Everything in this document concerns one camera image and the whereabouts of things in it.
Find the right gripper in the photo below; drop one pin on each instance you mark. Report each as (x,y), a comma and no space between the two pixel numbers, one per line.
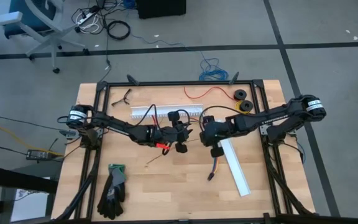
(216,133)

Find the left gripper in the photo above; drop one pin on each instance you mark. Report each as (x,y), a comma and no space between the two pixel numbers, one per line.
(163,135)

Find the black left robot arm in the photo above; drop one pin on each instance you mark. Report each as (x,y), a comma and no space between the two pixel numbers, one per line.
(113,124)

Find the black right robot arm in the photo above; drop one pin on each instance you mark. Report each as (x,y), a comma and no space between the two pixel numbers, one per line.
(269,116)

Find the red plastic clip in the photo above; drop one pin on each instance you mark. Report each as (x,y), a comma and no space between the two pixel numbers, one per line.
(162,145)

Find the black grey work glove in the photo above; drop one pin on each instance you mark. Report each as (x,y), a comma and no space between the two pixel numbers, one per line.
(112,199)

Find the black box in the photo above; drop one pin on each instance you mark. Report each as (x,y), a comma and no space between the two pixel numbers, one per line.
(160,9)

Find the black power adapter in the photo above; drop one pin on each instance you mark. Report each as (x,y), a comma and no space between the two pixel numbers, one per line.
(39,154)

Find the white power strip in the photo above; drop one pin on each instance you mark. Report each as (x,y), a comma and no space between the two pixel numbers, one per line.
(85,19)

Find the blue white office chair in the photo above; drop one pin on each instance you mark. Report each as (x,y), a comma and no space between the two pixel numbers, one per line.
(39,12)

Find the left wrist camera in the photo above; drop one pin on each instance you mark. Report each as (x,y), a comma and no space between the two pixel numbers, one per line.
(174,116)

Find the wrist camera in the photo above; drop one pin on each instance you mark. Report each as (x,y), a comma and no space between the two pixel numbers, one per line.
(174,116)
(208,120)

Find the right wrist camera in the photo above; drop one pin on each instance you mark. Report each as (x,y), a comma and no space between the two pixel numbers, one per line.
(208,120)

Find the white duct cover strip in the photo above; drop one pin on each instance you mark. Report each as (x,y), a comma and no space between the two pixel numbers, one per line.
(238,174)

